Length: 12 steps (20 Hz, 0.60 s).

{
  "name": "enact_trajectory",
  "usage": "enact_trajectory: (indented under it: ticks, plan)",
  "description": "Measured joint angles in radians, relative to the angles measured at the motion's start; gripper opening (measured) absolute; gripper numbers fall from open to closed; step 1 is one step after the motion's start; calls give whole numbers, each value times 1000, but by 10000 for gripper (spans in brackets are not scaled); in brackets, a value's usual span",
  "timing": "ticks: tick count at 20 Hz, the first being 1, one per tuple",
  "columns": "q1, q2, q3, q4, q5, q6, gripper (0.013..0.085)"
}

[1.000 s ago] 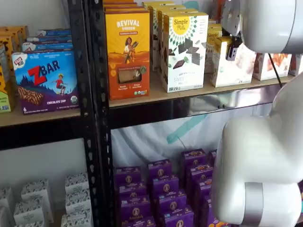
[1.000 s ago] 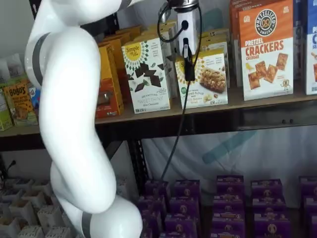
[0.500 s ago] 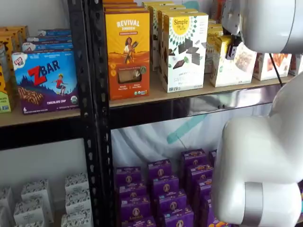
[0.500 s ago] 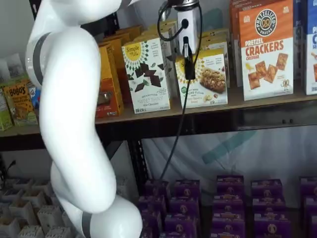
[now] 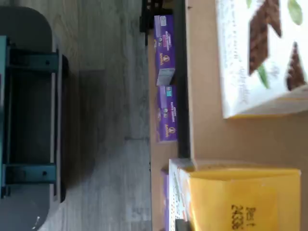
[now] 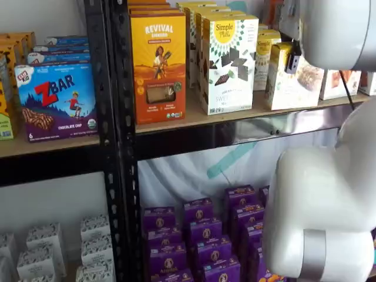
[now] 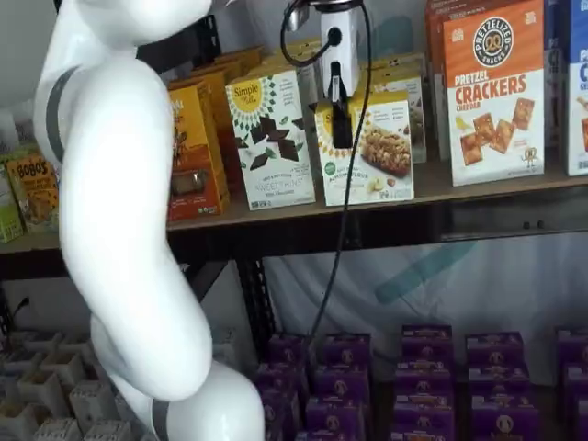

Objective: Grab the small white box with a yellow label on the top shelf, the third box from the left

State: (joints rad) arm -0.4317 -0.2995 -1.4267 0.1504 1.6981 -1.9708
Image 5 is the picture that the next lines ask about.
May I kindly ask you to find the purple Annie's box blue badge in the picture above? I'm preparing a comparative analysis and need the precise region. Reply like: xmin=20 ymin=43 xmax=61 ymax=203
xmin=155 ymin=84 xmax=179 ymax=143

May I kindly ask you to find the brown lower shelf board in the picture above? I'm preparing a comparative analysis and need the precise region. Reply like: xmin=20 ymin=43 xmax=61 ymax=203
xmin=147 ymin=31 xmax=180 ymax=231

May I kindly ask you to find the brown shelf board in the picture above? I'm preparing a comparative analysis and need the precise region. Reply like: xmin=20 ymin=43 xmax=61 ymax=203
xmin=147 ymin=31 xmax=180 ymax=231
xmin=184 ymin=0 xmax=308 ymax=231

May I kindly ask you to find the black shelf cross beam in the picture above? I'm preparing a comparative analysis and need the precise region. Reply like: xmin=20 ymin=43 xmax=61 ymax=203
xmin=173 ymin=0 xmax=193 ymax=160

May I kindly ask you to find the brown upper shelf board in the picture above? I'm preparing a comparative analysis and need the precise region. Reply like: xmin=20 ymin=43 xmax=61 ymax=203
xmin=184 ymin=0 xmax=308 ymax=231

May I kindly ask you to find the purple Annie's box pink stripe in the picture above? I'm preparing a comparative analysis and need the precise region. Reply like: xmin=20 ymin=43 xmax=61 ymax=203
xmin=153 ymin=14 xmax=177 ymax=86

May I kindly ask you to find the purple Annie's box orange stripe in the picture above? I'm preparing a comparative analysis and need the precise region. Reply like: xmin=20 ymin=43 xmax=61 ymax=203
xmin=160 ymin=168 xmax=170 ymax=231

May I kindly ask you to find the white box chocolate picture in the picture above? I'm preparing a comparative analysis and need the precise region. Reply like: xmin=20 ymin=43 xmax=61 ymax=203
xmin=215 ymin=0 xmax=308 ymax=119

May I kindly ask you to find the yellow box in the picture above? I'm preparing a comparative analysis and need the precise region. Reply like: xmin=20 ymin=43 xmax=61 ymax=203
xmin=168 ymin=158 xmax=302 ymax=231

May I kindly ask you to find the teal aluminium mounting frame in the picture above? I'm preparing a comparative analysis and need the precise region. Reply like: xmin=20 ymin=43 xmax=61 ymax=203
xmin=0 ymin=35 xmax=60 ymax=199

